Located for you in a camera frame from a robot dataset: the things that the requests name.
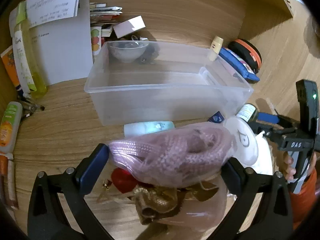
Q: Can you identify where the blue pencil case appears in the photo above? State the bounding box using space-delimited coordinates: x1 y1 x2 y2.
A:
219 47 260 82

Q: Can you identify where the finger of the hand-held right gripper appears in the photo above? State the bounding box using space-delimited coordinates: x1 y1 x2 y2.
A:
257 110 299 130
250 121 284 143

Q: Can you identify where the printed paper sheet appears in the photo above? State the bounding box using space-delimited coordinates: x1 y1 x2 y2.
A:
25 0 84 29

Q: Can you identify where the small pink white box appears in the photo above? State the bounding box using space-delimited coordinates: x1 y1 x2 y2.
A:
112 15 146 38

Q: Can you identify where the wooden desktop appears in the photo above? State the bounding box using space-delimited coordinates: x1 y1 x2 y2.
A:
0 39 320 240

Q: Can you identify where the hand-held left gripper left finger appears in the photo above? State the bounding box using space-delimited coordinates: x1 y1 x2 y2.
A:
27 144 113 240

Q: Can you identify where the person's right forearm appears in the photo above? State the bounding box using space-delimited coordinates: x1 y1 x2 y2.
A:
287 152 320 230

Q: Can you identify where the light blue bottle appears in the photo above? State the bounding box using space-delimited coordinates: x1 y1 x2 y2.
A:
124 121 175 137

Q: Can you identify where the orange green tube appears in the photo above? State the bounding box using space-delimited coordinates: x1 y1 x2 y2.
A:
0 101 23 159

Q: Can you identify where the black orange round case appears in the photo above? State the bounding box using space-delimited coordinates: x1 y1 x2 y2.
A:
228 39 262 74

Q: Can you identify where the pink mini desk vacuum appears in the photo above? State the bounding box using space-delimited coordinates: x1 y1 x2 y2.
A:
224 116 259 165

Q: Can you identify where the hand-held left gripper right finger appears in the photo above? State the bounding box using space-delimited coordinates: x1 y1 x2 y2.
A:
207 157 293 240

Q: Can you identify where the tall white box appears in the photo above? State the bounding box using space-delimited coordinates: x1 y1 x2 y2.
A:
29 0 94 85

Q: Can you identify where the fruit print packet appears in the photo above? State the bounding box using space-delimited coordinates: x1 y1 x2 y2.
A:
90 26 103 64

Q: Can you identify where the dark bottle with white label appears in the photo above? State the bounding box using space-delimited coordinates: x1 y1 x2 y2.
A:
236 104 259 128

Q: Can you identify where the yellow-green bottle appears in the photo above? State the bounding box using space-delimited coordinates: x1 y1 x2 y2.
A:
9 1 48 99

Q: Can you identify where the glass bowl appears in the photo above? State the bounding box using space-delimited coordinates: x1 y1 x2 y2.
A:
108 41 149 63

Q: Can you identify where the stack of booklets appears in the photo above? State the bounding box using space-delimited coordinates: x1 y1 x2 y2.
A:
89 2 123 37

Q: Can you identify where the clear plastic storage box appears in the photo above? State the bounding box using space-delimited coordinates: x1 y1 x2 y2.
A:
84 41 254 127

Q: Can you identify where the pink cable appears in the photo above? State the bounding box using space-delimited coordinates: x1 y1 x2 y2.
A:
107 124 234 188

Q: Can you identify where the orange white marker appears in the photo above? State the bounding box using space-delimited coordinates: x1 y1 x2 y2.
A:
6 159 20 210

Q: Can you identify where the person's right hand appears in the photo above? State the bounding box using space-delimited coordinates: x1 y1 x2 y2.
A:
282 152 297 182

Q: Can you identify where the white cloth bag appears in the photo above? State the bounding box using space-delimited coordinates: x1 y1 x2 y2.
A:
255 136 273 175

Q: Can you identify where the orange carton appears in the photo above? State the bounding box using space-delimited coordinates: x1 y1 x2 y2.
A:
0 45 23 97

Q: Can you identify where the small cream bottle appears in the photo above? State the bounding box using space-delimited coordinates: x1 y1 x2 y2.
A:
209 36 224 62

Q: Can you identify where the blue gum box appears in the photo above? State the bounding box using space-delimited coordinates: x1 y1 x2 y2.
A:
208 111 227 124

